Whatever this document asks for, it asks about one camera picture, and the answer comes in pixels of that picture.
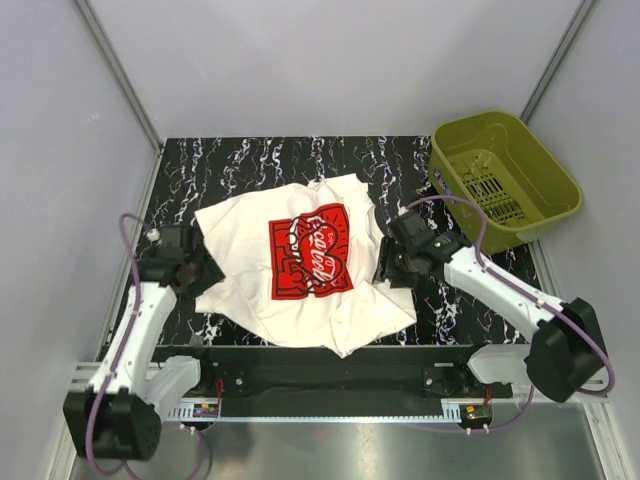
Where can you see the left aluminium frame post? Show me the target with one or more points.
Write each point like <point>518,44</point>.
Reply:
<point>106,50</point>

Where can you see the aluminium frame post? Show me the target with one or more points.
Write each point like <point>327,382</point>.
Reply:
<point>578,21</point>
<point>106,50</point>

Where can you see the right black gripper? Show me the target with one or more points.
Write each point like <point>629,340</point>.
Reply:
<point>386,270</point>

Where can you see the white t shirt red print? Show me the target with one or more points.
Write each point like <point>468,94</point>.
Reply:
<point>299,262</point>

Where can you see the aluminium rail profile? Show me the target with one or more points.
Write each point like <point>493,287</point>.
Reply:
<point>85,382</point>

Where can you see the black patterned table mat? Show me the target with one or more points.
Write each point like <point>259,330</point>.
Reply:
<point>197,172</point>

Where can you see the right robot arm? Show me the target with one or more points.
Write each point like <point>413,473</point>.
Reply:
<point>564,347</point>

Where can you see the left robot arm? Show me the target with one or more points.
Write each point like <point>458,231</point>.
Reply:
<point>119,413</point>

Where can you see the slotted grey cable duct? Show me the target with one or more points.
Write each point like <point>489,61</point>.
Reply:
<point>386,410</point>

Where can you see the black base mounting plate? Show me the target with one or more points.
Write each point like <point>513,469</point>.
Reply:
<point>245,371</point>

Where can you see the olive green plastic basket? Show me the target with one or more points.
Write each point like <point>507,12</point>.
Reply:
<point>493,160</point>

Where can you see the right aluminium frame post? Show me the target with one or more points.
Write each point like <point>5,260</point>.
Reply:
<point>578,21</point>

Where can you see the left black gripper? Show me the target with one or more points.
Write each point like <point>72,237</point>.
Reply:
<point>212,273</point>

